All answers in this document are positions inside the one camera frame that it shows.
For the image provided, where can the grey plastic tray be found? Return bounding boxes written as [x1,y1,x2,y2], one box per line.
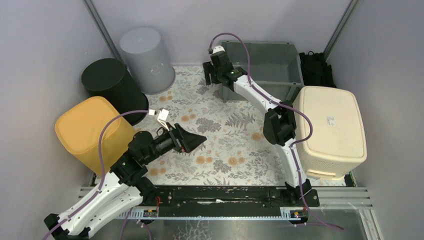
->
[218,40,304,103]

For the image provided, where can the large grey plastic bin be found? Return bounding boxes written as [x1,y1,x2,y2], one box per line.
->
[119,27,176,95]

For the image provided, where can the black ribbed plastic bin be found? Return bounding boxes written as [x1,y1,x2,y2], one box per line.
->
[81,58,149,114]

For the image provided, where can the yellow perforated plastic basket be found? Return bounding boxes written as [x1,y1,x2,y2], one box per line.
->
[54,96,136,177]

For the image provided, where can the cream perforated plastic basket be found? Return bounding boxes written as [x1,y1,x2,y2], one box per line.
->
[293,86,367,180]

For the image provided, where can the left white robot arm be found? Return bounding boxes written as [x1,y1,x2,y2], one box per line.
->
[44,123,207,240]

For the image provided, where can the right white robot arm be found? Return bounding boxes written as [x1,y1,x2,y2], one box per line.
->
[202,46,312,206]

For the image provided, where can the floral patterned table mat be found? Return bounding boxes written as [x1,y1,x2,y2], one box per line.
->
[147,66,286,186]

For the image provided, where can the black cloth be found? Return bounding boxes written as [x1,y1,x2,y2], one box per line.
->
[299,51,337,88]

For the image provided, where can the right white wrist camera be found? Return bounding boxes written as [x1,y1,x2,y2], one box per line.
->
[207,45,225,55]

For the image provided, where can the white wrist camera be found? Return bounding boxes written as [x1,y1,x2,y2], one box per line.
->
[148,108,169,131]
[207,45,225,55]

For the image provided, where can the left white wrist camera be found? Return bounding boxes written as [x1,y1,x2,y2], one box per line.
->
[148,108,169,131]

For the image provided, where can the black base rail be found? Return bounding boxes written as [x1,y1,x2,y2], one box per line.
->
[140,185,320,218]

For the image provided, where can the aluminium cable duct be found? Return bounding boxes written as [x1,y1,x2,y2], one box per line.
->
[115,206,303,222]

